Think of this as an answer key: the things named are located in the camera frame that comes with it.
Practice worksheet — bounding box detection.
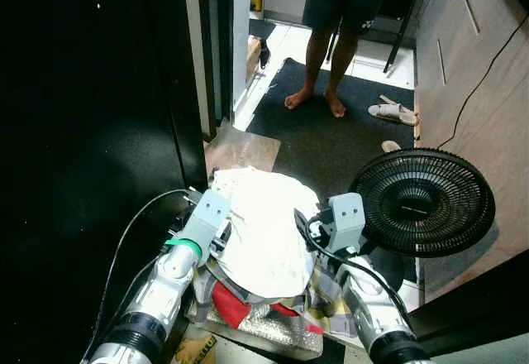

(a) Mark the white cloth garment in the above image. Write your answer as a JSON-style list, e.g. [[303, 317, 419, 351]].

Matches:
[[211, 165, 322, 300]]

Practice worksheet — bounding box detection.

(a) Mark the red garment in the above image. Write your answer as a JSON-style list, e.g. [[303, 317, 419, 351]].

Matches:
[[211, 280, 325, 335]]

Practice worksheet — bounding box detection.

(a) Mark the large black floor mat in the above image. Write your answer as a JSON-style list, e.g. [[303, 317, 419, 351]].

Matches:
[[245, 56, 419, 208]]

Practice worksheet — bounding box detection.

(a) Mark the black floor fan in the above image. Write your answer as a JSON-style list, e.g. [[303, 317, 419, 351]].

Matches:
[[350, 148, 497, 259]]

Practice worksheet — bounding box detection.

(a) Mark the brown cardboard box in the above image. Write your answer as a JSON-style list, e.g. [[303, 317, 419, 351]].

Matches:
[[246, 36, 264, 82]]

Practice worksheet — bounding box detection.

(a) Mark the black counter ledge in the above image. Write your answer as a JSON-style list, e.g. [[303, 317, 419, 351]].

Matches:
[[405, 247, 529, 350]]

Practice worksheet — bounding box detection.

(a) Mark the large black refrigerator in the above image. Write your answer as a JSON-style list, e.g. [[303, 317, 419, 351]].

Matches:
[[0, 0, 208, 364]]

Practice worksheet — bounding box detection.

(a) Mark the barefoot person in dark shorts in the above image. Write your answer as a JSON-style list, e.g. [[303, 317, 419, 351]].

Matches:
[[284, 0, 398, 119]]

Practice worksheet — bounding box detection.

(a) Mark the brown wooden cabinet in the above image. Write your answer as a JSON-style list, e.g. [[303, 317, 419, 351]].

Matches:
[[412, 0, 529, 305]]

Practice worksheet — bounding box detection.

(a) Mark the black metal stand leg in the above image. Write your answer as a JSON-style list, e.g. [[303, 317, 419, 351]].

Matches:
[[383, 0, 424, 74]]

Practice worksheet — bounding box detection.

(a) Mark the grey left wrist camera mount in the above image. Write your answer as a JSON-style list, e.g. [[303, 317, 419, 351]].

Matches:
[[176, 188, 233, 255]]

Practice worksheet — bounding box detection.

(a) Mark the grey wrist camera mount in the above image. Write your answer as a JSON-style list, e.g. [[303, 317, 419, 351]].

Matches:
[[176, 188, 233, 255], [319, 192, 366, 255]]

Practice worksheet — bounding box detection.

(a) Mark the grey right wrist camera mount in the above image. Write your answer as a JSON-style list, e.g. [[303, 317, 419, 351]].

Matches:
[[319, 192, 366, 255]]

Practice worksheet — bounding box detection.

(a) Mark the short metal cabinet handle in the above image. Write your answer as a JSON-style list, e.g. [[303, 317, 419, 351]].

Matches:
[[436, 39, 448, 85]]

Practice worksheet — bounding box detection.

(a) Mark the thin black power cable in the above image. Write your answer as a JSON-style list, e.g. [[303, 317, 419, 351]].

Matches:
[[436, 15, 529, 150]]

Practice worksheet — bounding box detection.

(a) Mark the long metal cabinet handle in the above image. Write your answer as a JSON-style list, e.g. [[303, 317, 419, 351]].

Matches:
[[461, 0, 482, 36]]

